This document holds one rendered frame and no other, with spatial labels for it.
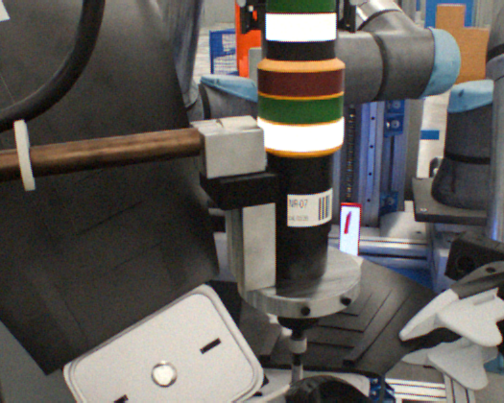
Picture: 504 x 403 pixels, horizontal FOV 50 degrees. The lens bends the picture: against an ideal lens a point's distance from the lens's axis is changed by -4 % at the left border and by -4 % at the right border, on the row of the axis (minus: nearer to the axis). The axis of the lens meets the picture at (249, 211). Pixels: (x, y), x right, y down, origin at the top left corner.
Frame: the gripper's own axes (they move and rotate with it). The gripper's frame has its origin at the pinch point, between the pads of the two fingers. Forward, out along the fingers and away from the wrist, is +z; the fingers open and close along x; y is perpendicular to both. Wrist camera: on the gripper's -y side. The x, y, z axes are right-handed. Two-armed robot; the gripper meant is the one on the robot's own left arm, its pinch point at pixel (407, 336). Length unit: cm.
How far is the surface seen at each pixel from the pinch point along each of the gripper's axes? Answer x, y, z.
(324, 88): -21.5, 3.8, 11.4
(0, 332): 46, -73, 39
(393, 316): 0.2, -2.8, -0.6
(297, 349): -5.7, 3.8, 11.9
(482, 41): 118, -644, -646
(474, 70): 164, -644, -640
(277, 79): -21.8, 2.8, 13.4
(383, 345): -1.1, 1.2, 3.2
